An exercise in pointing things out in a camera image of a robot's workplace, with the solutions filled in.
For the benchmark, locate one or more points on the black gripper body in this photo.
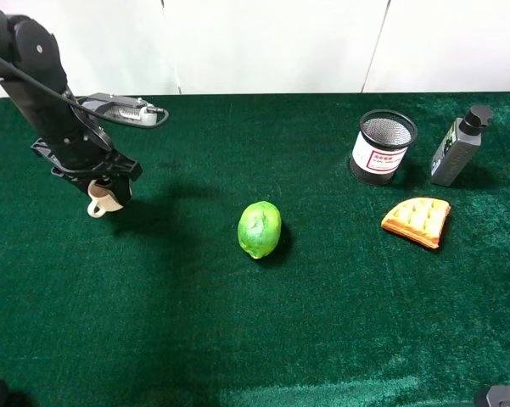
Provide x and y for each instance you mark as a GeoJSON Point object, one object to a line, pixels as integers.
{"type": "Point", "coordinates": [81, 154]}

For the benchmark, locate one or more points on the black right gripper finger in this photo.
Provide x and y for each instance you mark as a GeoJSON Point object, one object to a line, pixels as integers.
{"type": "Point", "coordinates": [121, 189]}

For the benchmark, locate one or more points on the small cream ceramic cup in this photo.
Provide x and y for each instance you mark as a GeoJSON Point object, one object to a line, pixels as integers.
{"type": "Point", "coordinates": [103, 201]}

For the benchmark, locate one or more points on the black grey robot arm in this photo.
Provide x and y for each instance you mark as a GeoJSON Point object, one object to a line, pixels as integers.
{"type": "Point", "coordinates": [32, 75]}

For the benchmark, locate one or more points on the green velvet table cloth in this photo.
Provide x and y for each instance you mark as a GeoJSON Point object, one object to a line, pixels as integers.
{"type": "Point", "coordinates": [158, 305]}

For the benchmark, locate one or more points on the green lime fruit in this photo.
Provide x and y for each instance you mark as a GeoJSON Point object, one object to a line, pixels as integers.
{"type": "Point", "coordinates": [259, 229]}

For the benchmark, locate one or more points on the black mesh pen holder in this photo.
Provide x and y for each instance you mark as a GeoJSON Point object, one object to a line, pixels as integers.
{"type": "Point", "coordinates": [383, 139]}

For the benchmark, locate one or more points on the orange waffle piece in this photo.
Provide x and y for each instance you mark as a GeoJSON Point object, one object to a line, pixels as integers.
{"type": "Point", "coordinates": [418, 219]}

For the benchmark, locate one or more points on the grey pump bottle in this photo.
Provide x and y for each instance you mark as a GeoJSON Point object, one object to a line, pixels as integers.
{"type": "Point", "coordinates": [459, 145]}

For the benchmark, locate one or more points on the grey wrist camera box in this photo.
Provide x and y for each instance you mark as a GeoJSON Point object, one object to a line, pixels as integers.
{"type": "Point", "coordinates": [125, 109]}

